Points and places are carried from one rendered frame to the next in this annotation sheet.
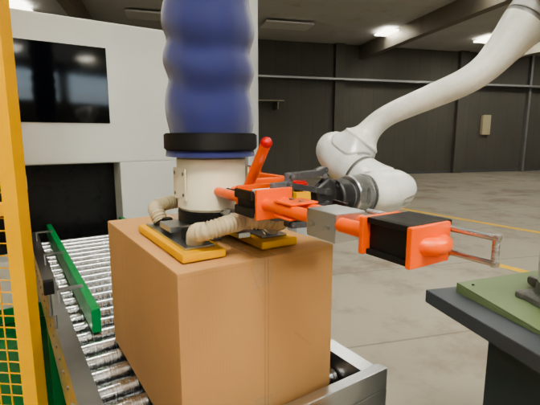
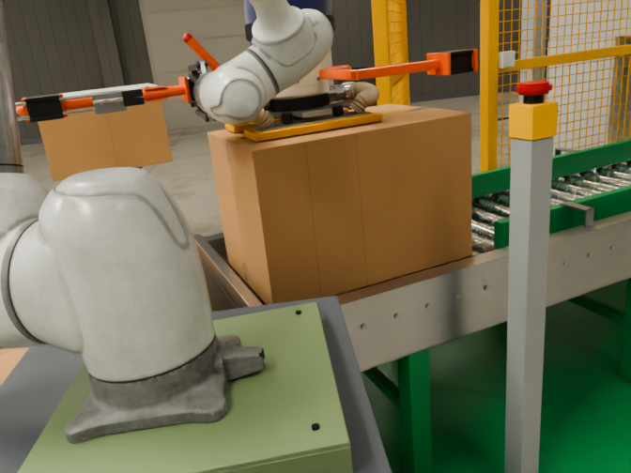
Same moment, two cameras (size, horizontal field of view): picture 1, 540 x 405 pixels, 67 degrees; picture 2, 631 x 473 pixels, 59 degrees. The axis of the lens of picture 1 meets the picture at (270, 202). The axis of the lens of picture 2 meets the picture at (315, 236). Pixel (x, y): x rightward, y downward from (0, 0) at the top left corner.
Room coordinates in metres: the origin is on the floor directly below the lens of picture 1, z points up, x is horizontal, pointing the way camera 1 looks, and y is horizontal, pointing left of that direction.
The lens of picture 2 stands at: (1.31, -1.33, 1.16)
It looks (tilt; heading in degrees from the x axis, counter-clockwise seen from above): 19 degrees down; 101
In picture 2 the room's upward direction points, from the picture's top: 6 degrees counter-clockwise
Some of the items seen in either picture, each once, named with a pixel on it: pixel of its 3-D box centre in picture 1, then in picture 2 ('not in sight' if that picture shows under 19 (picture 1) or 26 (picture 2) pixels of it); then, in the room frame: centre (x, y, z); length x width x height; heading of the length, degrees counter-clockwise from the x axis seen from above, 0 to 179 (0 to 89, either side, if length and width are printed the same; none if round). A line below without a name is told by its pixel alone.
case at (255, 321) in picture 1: (208, 299); (339, 193); (1.10, 0.18, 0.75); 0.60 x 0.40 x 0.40; 34
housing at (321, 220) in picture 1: (335, 222); (109, 101); (0.62, -0.10, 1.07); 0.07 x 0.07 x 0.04; 32
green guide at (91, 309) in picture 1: (56, 261); (567, 160); (1.92, 1.05, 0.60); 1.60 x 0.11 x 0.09; 33
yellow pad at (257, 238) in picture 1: (245, 223); (313, 119); (1.06, 0.07, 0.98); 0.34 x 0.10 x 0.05; 32
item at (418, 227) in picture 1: (402, 238); (45, 107); (0.50, -0.17, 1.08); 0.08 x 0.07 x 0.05; 32
